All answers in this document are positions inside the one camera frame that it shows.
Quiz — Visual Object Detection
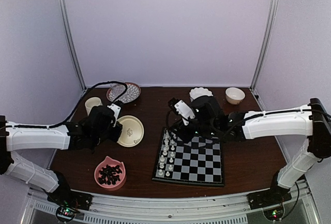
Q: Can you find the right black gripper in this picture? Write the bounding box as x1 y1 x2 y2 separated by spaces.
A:
169 118 217 145

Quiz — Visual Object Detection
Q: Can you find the cream cat-ear bowl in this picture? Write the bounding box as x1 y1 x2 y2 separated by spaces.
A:
117 115 144 147

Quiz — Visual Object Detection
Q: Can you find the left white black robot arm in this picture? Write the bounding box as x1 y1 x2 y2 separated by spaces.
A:
1 103 122 205

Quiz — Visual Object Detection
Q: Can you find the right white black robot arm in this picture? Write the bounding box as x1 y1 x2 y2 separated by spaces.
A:
167 95 330 204

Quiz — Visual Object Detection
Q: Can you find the white chess bishop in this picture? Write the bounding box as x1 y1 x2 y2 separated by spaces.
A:
164 136 170 144

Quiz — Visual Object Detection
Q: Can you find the pile of black chess pieces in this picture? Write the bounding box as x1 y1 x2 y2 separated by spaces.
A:
98 165 123 185

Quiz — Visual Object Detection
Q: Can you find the cream ribbed mug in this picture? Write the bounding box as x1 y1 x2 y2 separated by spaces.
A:
85 97 103 115

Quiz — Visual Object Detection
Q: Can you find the white scalloped dish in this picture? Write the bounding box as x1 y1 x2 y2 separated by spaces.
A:
189 87 213 102

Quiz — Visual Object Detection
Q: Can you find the small cream bowl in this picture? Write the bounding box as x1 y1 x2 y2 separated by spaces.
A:
225 87 246 105

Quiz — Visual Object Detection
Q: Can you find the clear drinking glass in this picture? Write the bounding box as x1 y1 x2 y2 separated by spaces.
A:
109 84 125 100

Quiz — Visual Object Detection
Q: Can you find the black white chessboard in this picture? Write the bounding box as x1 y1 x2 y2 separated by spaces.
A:
152 128 225 187

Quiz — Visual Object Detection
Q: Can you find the patterned ceramic plate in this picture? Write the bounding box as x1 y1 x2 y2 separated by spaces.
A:
106 82 141 103

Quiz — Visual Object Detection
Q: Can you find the pink cat-ear bowl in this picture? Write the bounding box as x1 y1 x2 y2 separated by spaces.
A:
94 156 127 191

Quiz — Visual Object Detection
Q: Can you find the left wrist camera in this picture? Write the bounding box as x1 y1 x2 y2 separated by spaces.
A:
107 103 121 127

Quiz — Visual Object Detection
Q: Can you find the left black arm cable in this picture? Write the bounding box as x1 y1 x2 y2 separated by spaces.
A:
49 80 129 129

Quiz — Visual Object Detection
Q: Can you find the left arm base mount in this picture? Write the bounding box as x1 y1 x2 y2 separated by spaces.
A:
46 190 93 211

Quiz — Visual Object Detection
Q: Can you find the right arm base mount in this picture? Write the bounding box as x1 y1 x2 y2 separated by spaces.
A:
247 189 292 210

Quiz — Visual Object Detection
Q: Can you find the aluminium front rail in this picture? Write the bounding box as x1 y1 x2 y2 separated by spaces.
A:
19 180 322 223

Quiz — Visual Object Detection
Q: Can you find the left aluminium frame post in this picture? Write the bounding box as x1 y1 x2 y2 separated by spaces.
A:
58 0 86 91

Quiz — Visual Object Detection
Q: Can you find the aluminium frame post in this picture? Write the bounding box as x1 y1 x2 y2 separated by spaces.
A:
58 0 86 91
250 0 279 92

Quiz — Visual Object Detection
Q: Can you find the right aluminium frame post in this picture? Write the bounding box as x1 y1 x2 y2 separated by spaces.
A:
250 0 279 92

